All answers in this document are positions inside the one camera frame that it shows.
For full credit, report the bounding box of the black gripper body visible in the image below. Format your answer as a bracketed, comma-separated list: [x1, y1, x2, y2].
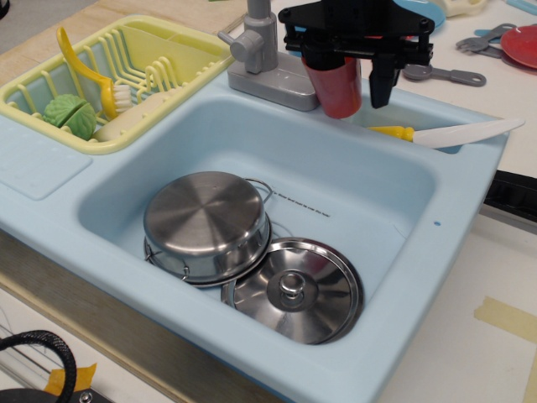
[278, 1, 435, 65]

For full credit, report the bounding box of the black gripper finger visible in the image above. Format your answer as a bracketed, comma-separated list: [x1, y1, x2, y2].
[369, 53, 401, 108]
[301, 44, 345, 71]

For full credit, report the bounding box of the orange red plastic cup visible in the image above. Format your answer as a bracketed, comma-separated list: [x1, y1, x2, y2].
[302, 57, 362, 119]

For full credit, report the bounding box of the light blue toy sink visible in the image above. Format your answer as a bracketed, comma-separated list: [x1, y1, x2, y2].
[1, 76, 507, 402]

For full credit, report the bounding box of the grey toy spoon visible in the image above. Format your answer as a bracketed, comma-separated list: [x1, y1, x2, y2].
[403, 65, 487, 87]

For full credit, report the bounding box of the grey toy faucet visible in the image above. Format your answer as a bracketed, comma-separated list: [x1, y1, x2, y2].
[217, 0, 319, 112]

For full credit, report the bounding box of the cream toy dish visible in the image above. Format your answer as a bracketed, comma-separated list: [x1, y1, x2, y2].
[440, 0, 488, 18]

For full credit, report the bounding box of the grey toy fork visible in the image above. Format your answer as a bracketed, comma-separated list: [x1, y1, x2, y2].
[456, 37, 503, 59]

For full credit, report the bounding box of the yellow white toy knife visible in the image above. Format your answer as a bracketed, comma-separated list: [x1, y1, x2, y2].
[369, 118, 525, 149]

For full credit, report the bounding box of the grey blue toy utensil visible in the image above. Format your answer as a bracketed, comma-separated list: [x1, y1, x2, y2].
[474, 24, 516, 43]

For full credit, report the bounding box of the red toy plate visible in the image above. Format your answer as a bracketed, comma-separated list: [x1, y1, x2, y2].
[500, 25, 537, 69]

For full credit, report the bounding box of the cream toy bottle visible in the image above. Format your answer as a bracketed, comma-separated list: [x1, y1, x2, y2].
[93, 90, 175, 142]

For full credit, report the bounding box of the steel pot upside down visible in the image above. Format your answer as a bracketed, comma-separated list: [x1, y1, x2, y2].
[143, 171, 272, 287]

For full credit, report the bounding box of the yellow dish brush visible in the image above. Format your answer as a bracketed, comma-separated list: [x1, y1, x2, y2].
[56, 27, 133, 120]

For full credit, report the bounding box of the yellow dish drying rack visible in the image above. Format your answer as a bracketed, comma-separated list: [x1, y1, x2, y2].
[1, 15, 232, 154]

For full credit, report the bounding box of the steel pot lid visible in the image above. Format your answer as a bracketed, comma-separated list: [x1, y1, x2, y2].
[221, 237, 365, 345]

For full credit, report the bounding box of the green toy cabbage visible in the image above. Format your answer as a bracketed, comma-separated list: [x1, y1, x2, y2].
[43, 94, 96, 140]

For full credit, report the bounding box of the beige masking tape strip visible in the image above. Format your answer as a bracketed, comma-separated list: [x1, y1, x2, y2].
[474, 296, 536, 344]

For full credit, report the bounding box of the yellow tape piece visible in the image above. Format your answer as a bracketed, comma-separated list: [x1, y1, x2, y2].
[44, 363, 97, 396]

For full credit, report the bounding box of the black rail at table edge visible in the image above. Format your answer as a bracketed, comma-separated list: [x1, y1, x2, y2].
[484, 170, 536, 222]

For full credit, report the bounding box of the black braided cable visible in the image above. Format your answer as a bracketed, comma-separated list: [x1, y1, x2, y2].
[0, 330, 78, 403]

